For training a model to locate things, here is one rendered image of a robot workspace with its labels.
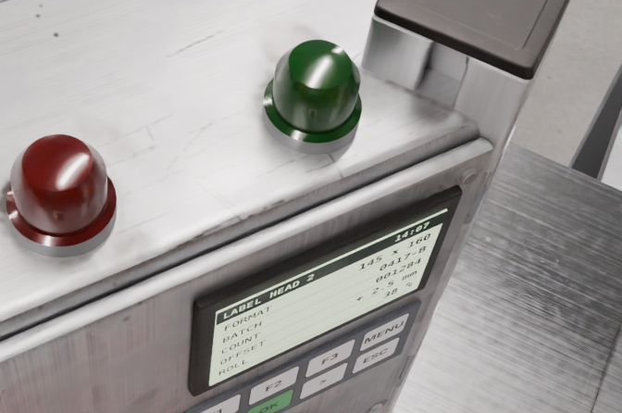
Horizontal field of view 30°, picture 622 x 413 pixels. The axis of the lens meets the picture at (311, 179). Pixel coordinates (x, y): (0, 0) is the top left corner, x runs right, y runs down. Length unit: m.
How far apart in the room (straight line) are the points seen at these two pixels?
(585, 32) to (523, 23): 2.15
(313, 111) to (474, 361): 0.74
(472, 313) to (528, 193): 0.15
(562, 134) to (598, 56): 0.23
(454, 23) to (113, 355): 0.12
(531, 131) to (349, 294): 1.92
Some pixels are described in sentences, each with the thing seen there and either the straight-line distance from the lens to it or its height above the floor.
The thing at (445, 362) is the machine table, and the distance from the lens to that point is 1.01.
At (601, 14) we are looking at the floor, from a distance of 2.50.
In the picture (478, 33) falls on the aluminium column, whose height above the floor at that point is 1.50.
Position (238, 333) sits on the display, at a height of 1.43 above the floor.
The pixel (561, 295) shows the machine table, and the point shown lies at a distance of 1.07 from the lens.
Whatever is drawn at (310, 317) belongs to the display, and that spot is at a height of 1.42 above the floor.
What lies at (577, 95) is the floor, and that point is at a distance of 2.34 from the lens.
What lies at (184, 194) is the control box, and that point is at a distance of 0.29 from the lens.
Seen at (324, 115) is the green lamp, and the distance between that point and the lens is 0.29.
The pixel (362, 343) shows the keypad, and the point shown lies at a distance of 0.39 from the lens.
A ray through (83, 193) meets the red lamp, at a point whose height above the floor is 1.49.
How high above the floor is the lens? 1.72
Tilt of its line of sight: 55 degrees down
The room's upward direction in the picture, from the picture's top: 11 degrees clockwise
